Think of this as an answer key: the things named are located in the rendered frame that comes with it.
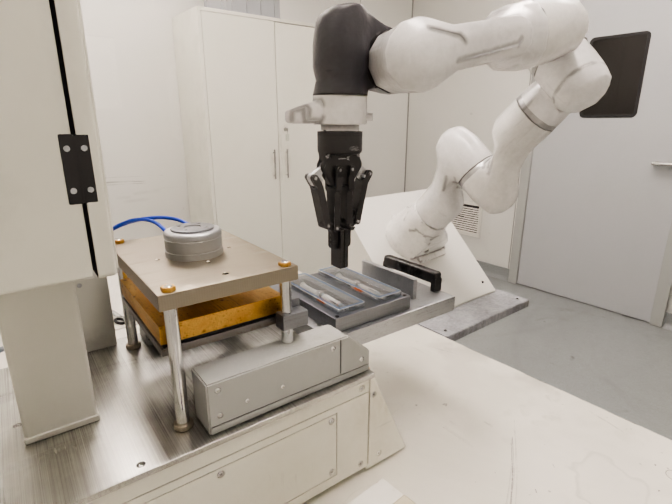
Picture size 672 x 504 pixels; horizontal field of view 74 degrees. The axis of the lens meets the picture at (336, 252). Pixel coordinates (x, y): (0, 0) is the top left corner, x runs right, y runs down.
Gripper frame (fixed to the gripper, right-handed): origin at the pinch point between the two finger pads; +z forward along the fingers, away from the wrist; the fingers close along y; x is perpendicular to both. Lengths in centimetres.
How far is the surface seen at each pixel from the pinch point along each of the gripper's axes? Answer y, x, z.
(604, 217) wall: 278, 74, 43
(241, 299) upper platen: -22.8, -8.7, 1.5
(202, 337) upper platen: -29.2, -10.6, 4.4
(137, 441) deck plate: -38.6, -12.6, 14.3
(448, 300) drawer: 17.6, -10.9, 10.8
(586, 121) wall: 277, 96, -20
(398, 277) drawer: 11.5, -3.5, 7.1
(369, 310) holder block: -1.3, -10.2, 8.2
